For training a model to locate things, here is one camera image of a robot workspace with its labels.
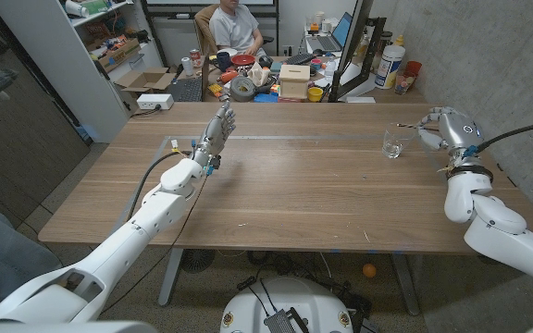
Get operator person in jeans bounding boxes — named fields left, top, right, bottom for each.
left=0, top=68, right=63, bottom=316

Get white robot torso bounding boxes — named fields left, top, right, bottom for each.
left=0, top=320, right=157, bottom=333

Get glass with colourful items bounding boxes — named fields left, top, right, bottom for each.
left=394, top=69, right=416, bottom=96

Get grey duct tape roll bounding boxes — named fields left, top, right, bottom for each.
left=229, top=75, right=257, bottom=103

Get open cardboard box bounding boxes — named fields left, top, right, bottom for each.
left=114, top=67, right=178, bottom=115

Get black framed whiteboard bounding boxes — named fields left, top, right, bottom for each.
left=140, top=0, right=280, bottom=19

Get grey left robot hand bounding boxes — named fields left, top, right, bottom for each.
left=191, top=100, right=238, bottom=170

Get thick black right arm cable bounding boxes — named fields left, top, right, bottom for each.
left=474, top=117, right=533, bottom=154

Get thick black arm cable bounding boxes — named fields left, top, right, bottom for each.
left=474, top=117, right=533, bottom=154
left=127, top=150, right=193, bottom=221

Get clear glass cup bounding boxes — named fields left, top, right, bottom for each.
left=381, top=122, right=416, bottom=160

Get white wipes canister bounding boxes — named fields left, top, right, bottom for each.
left=375, top=44, right=406, bottom=90

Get grey table leg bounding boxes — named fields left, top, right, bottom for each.
left=390, top=253, right=421, bottom=316
left=158, top=248, right=184, bottom=307

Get black round floor fan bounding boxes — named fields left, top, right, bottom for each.
left=180, top=248, right=216, bottom=274

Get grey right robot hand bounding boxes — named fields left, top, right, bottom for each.
left=416, top=105, right=485, bottom=161

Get brown office chair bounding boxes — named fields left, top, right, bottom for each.
left=193, top=4, right=221, bottom=56

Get black monitor stand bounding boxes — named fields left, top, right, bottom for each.
left=361, top=17, right=388, bottom=88

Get white shelf unit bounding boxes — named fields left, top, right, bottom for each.
left=0, top=0, right=164, bottom=143

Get orange bottle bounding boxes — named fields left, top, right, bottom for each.
left=218, top=68, right=241, bottom=85

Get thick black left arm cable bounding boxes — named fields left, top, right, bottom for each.
left=127, top=150, right=193, bottom=221

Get light wooden slot box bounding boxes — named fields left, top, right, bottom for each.
left=278, top=64, right=312, bottom=100

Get open silver laptop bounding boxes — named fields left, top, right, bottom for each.
left=306, top=11, right=354, bottom=53

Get crumpled white paper bag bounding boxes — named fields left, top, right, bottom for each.
left=246, top=61, right=271, bottom=88

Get black flat monitor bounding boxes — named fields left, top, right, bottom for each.
left=328, top=0, right=374, bottom=102

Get white power strip box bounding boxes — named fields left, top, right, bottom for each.
left=136, top=93, right=175, bottom=111

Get cardboard box with clutter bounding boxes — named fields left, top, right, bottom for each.
left=88, top=37, right=142, bottom=74

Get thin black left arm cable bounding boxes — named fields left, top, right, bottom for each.
left=99, top=173, right=210, bottom=315

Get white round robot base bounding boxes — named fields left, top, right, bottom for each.
left=219, top=276, right=354, bottom=333

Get seated person white shirt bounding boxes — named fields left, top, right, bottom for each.
left=208, top=0, right=267, bottom=58

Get black keyboard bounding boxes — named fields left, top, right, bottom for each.
left=284, top=53, right=316, bottom=66

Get red cup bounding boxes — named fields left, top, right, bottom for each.
left=403, top=60, right=423, bottom=78

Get black open laptop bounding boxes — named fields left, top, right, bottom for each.
left=167, top=77, right=204, bottom=103

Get dark blue mug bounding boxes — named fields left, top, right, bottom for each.
left=216, top=51, right=233, bottom=72

